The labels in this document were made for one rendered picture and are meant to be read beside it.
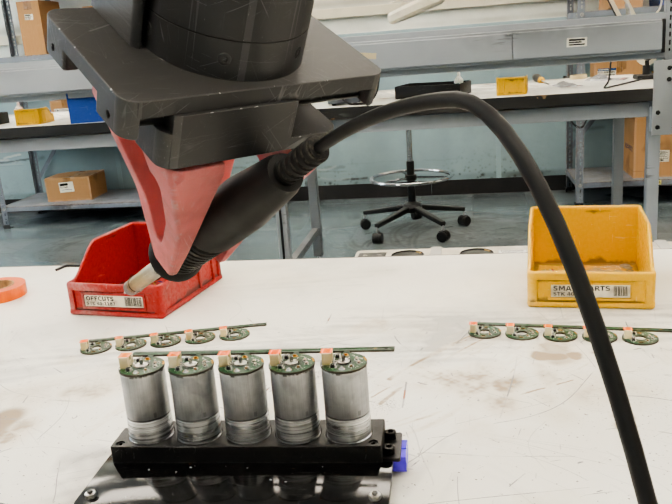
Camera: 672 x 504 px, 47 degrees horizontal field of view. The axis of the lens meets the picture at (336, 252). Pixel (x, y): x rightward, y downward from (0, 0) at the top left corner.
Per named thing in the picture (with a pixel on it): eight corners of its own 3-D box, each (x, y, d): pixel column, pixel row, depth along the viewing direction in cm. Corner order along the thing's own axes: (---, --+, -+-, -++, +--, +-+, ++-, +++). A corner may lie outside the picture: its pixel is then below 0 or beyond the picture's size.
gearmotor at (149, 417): (167, 458, 42) (155, 373, 41) (125, 458, 43) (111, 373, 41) (181, 436, 45) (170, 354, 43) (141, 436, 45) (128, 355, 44)
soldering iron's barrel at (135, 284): (121, 306, 39) (164, 275, 34) (112, 277, 39) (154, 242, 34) (148, 299, 40) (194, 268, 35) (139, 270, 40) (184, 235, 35)
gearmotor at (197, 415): (217, 458, 42) (205, 372, 41) (173, 458, 42) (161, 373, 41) (228, 436, 44) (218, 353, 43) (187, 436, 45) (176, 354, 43)
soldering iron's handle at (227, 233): (157, 288, 33) (299, 191, 23) (140, 234, 34) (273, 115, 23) (207, 275, 35) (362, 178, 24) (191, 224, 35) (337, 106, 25)
